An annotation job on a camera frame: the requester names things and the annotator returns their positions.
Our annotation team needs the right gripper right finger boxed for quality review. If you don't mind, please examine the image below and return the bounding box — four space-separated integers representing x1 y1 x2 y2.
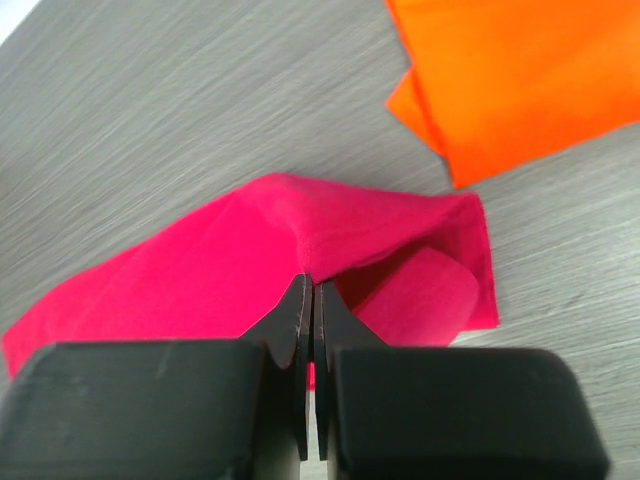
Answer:
314 282 611 479

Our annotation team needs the folded orange t shirt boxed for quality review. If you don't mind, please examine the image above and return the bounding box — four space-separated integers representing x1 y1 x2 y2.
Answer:
387 1 639 188

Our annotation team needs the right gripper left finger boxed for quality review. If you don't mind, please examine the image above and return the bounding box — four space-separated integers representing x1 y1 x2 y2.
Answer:
1 275 313 479

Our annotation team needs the crimson red t shirt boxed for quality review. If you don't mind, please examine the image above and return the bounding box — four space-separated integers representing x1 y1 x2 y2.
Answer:
2 174 500 376

